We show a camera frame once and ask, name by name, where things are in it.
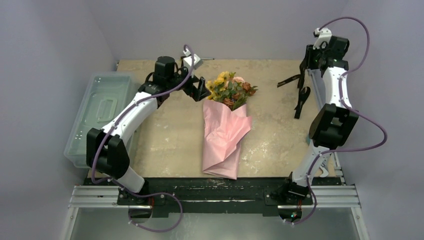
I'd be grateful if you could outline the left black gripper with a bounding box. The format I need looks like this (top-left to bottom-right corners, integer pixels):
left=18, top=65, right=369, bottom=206
left=166, top=64, right=211, bottom=101

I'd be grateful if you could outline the flower bouquet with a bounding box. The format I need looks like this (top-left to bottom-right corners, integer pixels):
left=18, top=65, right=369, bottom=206
left=205, top=71, right=258, bottom=111

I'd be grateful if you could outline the black printed ribbon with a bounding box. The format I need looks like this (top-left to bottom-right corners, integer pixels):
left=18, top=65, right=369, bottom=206
left=277, top=60, right=311, bottom=119

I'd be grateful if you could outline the pink wrapping paper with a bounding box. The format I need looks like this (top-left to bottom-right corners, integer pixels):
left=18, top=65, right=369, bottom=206
left=202, top=100, right=252, bottom=180

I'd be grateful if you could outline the clear plastic storage box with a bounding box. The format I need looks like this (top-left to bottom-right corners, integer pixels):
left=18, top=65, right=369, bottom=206
left=63, top=71, right=140, bottom=169

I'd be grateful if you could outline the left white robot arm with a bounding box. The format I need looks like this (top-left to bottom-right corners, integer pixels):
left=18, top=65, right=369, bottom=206
left=86, top=54, right=210, bottom=205

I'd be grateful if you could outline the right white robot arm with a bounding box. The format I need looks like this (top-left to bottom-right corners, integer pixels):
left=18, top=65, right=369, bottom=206
left=280, top=33, right=359, bottom=204

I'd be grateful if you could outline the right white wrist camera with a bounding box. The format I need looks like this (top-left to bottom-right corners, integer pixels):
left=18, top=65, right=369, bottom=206
left=312, top=27, right=332, bottom=50

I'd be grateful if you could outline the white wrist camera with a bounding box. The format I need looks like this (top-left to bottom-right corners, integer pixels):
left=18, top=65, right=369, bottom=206
left=181, top=49, right=204, bottom=70
left=312, top=27, right=332, bottom=50

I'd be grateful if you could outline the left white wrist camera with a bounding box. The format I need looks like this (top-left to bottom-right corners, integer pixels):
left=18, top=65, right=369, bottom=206
left=181, top=49, right=204, bottom=70

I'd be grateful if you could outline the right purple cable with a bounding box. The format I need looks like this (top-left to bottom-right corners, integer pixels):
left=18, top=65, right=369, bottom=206
left=283, top=16, right=388, bottom=226

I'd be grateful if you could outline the purple cable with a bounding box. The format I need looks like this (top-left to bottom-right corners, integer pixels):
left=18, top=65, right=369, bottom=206
left=283, top=16, right=388, bottom=226
left=90, top=44, right=184, bottom=232

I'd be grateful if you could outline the black aluminium base frame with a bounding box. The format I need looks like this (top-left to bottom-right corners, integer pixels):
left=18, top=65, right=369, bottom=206
left=69, top=177, right=360, bottom=222

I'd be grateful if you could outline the orange handled cutter tool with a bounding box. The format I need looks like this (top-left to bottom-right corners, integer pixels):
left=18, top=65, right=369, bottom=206
left=319, top=153, right=332, bottom=178

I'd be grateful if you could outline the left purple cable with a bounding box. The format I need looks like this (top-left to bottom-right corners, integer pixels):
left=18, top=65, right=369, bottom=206
left=90, top=44, right=184, bottom=232

